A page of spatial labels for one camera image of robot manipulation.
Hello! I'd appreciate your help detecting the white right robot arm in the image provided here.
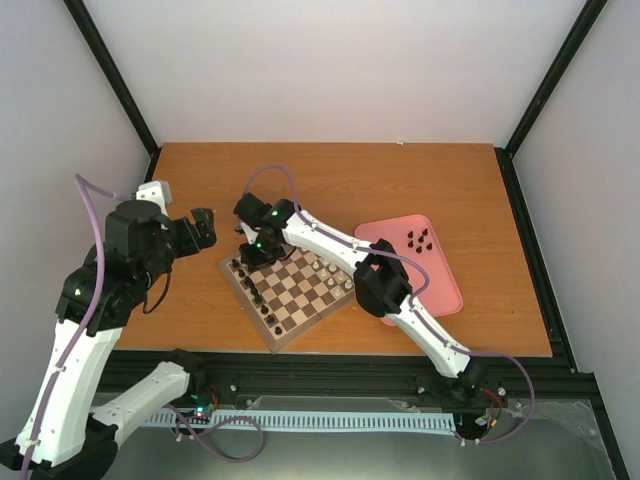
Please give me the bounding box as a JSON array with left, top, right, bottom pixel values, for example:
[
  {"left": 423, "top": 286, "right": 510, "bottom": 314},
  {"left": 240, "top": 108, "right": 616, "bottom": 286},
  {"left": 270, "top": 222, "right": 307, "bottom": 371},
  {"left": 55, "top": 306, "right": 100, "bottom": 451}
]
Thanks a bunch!
[{"left": 233, "top": 192, "right": 486, "bottom": 406}]

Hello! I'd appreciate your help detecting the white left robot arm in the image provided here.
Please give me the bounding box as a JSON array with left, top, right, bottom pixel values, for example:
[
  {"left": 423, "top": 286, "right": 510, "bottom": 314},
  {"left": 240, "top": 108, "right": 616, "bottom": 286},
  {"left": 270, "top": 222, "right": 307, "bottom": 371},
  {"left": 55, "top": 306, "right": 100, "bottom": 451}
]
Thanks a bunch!
[{"left": 1, "top": 200, "right": 216, "bottom": 479}]

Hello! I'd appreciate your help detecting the wooden chess board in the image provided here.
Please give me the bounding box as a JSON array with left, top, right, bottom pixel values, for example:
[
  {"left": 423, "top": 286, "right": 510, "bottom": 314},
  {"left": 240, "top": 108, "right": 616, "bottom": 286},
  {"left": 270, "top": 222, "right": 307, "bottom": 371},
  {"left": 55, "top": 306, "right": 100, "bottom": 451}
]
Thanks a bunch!
[{"left": 218, "top": 249, "right": 355, "bottom": 353}]

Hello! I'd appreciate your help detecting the white chess pieces row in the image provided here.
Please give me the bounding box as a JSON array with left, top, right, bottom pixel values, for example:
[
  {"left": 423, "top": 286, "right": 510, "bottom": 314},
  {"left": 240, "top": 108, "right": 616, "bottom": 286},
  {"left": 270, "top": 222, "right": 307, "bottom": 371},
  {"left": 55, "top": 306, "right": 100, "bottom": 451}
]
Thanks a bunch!
[{"left": 309, "top": 260, "right": 354, "bottom": 298}]

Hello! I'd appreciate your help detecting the pink plastic tray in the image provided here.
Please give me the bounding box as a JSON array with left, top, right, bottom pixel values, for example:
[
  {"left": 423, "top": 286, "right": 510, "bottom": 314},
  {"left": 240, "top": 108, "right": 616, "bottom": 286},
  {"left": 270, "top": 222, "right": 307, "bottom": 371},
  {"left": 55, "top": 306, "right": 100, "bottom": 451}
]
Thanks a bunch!
[{"left": 355, "top": 214, "right": 463, "bottom": 318}]

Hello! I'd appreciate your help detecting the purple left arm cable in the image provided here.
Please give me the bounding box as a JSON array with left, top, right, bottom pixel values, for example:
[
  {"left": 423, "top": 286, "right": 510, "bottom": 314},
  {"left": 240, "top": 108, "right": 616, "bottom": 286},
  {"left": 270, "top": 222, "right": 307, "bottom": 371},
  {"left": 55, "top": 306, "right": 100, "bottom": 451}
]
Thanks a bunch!
[{"left": 19, "top": 174, "right": 266, "bottom": 480}]

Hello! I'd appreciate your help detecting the black aluminium frame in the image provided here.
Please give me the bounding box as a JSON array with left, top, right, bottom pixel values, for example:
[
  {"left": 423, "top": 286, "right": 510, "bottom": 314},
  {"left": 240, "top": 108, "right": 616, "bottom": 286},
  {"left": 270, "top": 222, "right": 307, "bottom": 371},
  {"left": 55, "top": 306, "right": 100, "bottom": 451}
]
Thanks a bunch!
[{"left": 0, "top": 0, "right": 631, "bottom": 480}]

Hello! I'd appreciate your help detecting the light blue cable duct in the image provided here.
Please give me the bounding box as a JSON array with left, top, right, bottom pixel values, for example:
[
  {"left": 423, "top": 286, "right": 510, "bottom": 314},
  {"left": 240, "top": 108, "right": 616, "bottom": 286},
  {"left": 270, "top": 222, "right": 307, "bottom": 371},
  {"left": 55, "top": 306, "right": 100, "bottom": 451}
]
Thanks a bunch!
[{"left": 142, "top": 407, "right": 457, "bottom": 434}]

